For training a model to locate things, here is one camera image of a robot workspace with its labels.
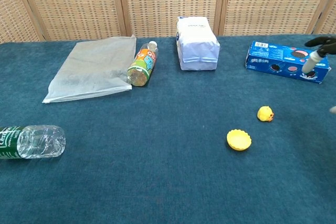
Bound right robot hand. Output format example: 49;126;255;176
301;35;336;114

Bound yellow rubber duck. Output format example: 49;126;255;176
257;105;275;123

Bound blue cookie box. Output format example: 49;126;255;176
245;40;331;84

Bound yellow round scalloped dish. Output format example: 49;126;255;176
226;129;253;152

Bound white paper bag package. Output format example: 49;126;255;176
175;16;221;71

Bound woven folding screen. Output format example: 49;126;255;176
0;0;336;43

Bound colourful label plastic bottle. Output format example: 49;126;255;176
127;41;159;87

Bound translucent zip plastic bag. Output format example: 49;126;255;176
42;34;137;104

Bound green label clear water bottle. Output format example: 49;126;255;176
0;125;66;160

